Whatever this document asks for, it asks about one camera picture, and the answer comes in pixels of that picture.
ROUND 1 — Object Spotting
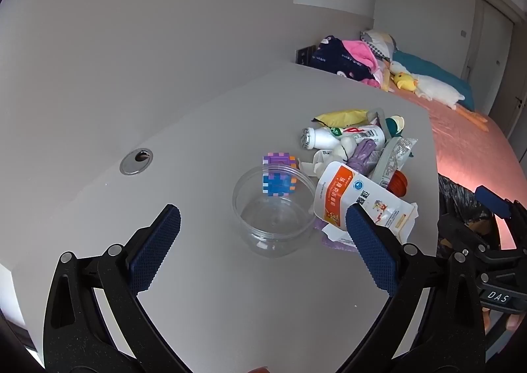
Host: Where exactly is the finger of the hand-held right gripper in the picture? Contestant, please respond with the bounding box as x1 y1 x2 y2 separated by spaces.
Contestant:
437 212 501 254
473 186 527 225

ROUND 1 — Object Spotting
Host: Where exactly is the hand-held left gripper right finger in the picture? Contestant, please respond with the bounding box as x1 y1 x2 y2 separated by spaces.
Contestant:
335 204 486 373

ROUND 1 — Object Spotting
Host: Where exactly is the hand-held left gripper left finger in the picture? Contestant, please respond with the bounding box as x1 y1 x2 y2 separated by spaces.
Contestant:
43 203 186 373

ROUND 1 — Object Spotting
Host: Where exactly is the bin with black bag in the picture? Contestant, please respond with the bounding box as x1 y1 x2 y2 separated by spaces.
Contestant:
436 173 495 258

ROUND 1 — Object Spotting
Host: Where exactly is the white pouch with orange label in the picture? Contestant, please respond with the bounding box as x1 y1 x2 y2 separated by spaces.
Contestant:
313 161 419 243

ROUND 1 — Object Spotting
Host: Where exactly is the grey card box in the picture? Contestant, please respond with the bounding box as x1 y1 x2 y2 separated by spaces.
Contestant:
371 137 402 188

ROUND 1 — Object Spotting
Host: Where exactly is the white tissue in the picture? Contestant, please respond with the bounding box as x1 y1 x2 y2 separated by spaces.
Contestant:
329 136 357 159

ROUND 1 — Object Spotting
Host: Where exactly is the pink purple sheet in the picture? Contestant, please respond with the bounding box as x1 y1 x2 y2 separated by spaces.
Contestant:
315 218 359 252

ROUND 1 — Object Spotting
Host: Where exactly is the bed with pink sheet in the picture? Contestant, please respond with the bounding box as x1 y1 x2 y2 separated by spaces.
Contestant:
383 80 527 250

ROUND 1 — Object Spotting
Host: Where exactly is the orange red cap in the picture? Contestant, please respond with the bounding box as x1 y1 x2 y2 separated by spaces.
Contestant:
387 171 409 197

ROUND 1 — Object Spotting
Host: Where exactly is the metal desk grommet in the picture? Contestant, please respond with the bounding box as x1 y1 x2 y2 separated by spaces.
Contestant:
120 148 154 175

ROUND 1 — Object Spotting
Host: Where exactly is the purple wrapper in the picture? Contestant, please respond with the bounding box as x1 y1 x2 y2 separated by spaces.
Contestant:
347 139 379 172

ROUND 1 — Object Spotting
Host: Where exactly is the clear printed wrapper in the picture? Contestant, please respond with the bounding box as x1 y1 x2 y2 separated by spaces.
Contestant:
391 137 418 171

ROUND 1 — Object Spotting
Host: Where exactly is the clear plastic jar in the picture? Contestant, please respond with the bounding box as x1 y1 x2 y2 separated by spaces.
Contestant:
232 165 319 259

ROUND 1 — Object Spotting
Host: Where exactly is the white crumpled paper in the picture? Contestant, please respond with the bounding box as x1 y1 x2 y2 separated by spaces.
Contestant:
298 149 334 178

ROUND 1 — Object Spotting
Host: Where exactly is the colourful puzzle cube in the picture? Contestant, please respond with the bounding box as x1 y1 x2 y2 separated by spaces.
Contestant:
261 152 299 197

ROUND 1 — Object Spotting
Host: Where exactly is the teal white small toy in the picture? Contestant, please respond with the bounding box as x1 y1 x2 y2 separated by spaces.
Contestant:
383 113 406 138

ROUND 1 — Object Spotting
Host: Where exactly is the white bottle with red label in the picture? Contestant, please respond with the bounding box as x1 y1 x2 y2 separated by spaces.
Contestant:
300 124 385 151

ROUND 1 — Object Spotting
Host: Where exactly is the white goose plush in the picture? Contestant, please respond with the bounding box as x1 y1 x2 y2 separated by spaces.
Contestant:
389 61 488 130

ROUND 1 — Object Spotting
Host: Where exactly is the yellow wrapper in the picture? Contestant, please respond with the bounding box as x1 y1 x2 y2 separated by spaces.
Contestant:
312 108 368 129

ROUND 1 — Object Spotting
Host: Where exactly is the teal pillow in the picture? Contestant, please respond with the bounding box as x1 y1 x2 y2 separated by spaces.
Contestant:
391 49 474 110

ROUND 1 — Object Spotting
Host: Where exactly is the yellow duck plush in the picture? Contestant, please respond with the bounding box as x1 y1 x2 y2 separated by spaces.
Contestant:
391 72 418 90

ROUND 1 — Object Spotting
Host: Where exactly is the white door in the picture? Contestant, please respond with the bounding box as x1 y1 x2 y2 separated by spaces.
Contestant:
471 0 517 118

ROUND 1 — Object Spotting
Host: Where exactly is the checkered pillow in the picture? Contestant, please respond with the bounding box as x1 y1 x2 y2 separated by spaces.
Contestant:
360 29 398 58

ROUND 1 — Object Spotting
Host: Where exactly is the pink cloth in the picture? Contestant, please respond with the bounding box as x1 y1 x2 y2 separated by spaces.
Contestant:
340 39 379 69

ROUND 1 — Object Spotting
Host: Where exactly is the black panel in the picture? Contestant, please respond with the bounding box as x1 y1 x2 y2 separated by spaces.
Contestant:
295 44 318 67

